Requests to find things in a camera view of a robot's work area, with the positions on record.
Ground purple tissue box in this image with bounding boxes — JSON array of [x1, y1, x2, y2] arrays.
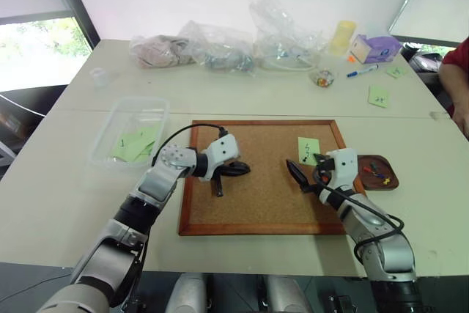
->
[[347, 33, 403, 65]]

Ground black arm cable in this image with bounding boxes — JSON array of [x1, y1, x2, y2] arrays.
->
[[314, 170, 405, 259], [150, 124, 229, 167]]

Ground blue white marker pen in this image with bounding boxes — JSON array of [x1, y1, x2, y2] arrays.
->
[[346, 64, 381, 79]]

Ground plastic bag with dark contents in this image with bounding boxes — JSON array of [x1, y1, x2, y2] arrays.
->
[[178, 20, 258, 74]]

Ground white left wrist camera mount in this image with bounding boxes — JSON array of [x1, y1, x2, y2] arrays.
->
[[199, 134, 241, 183]]

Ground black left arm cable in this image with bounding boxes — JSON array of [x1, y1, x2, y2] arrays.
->
[[150, 124, 229, 167]]

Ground person in red shirt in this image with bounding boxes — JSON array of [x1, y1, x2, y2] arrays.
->
[[437, 36, 469, 118]]

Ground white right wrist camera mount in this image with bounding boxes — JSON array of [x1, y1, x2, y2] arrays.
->
[[323, 147, 359, 191]]

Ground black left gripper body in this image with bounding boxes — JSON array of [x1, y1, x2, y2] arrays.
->
[[217, 160, 240, 179]]

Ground wood framed cork board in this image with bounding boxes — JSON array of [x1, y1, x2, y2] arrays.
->
[[178, 119, 368, 237]]

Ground yellow plastic cup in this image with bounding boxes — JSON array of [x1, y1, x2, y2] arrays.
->
[[328, 20, 358, 56]]

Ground bystander bare hand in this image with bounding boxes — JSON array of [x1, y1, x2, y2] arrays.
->
[[451, 101, 469, 142]]

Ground clear bag of coloured pushpins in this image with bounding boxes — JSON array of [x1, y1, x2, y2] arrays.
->
[[309, 67, 338, 89]]

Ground black chair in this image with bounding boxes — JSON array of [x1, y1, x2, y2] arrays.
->
[[401, 42, 446, 89]]

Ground silver rounded robot leg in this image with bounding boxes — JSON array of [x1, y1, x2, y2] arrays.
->
[[169, 272, 208, 313], [263, 274, 306, 313]]

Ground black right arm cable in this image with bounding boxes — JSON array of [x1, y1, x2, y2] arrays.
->
[[314, 170, 405, 259]]

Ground small clear plastic cup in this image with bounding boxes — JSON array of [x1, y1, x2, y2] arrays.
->
[[89, 67, 111, 89]]

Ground clear plastic box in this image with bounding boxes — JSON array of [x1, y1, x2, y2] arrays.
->
[[88, 96, 171, 169]]

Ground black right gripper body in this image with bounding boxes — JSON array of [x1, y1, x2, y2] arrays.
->
[[306, 157, 336, 194]]

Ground green sticky note with scribble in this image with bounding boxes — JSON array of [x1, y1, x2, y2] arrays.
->
[[297, 136, 321, 166]]

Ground brown wooden tray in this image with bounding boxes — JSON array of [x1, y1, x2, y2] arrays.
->
[[356, 154, 400, 191]]

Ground dark furniture piece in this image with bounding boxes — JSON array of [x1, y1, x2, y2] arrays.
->
[[0, 84, 69, 169]]

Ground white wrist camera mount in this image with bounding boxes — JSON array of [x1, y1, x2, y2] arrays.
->
[[199, 134, 241, 183], [323, 147, 359, 191]]

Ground plastic bag with pink contents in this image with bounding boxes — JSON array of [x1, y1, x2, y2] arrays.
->
[[128, 34, 199, 70]]

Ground large crumpled clear plastic bag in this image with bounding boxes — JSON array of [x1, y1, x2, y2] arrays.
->
[[249, 0, 328, 73]]

